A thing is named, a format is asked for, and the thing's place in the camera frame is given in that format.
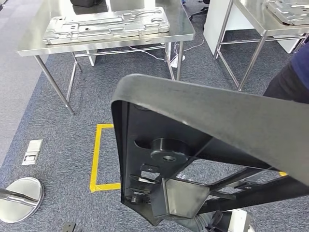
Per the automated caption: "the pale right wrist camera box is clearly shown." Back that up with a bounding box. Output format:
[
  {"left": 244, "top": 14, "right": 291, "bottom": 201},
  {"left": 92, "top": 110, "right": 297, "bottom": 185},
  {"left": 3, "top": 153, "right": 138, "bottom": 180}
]
[{"left": 228, "top": 208, "right": 252, "bottom": 232}]

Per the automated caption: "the white floor cable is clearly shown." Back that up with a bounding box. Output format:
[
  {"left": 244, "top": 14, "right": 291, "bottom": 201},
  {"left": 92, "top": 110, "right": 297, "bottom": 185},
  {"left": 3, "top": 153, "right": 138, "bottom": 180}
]
[
  {"left": 173, "top": 39, "right": 205, "bottom": 62},
  {"left": 128, "top": 44, "right": 170, "bottom": 61}
]

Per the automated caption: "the person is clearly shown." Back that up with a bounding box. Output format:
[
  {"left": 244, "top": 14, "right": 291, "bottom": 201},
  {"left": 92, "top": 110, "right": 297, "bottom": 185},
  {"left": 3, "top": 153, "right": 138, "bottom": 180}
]
[{"left": 263, "top": 41, "right": 309, "bottom": 105}]

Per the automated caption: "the chrome stanchion post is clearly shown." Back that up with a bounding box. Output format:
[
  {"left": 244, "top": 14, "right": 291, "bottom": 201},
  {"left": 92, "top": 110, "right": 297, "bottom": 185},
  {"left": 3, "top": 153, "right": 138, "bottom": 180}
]
[{"left": 0, "top": 188, "right": 39, "bottom": 207}]

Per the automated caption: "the white cabinet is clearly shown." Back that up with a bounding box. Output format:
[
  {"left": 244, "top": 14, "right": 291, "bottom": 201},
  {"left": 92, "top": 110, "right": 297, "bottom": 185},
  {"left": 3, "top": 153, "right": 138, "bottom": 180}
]
[{"left": 203, "top": 0, "right": 300, "bottom": 57}]

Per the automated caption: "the stainless steel workbench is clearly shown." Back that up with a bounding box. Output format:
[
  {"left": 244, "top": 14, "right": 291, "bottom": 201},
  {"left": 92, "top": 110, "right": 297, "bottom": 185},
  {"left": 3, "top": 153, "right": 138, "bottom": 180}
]
[{"left": 17, "top": 0, "right": 196, "bottom": 115}]

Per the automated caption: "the stainless steel table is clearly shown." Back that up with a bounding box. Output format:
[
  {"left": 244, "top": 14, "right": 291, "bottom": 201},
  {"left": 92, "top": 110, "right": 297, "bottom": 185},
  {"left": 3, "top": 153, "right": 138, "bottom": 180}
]
[{"left": 213, "top": 0, "right": 309, "bottom": 92}]

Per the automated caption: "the white power strip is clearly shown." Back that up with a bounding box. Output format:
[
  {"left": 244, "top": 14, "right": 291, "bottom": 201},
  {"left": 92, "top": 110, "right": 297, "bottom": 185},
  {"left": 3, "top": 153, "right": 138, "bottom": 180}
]
[{"left": 176, "top": 54, "right": 186, "bottom": 69}]

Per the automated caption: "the black chair base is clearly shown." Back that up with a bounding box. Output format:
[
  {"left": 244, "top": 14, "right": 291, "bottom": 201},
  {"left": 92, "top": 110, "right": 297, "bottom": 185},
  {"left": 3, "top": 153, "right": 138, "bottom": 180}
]
[{"left": 188, "top": 0, "right": 210, "bottom": 20}]

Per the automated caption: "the grey floor outlet cover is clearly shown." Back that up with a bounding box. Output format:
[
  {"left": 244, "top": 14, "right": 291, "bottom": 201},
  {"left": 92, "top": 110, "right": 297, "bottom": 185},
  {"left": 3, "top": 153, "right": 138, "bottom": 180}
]
[{"left": 22, "top": 139, "right": 44, "bottom": 166}]

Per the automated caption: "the chrome stanchion base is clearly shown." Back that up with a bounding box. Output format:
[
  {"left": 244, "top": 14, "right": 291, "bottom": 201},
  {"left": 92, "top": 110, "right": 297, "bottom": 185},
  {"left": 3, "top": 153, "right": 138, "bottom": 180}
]
[{"left": 0, "top": 177, "right": 44, "bottom": 224}]

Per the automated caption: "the grey moulded fixture tray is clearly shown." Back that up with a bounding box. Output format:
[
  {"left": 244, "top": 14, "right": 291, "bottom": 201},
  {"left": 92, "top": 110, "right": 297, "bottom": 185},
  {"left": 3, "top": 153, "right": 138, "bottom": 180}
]
[{"left": 43, "top": 6, "right": 170, "bottom": 45}]

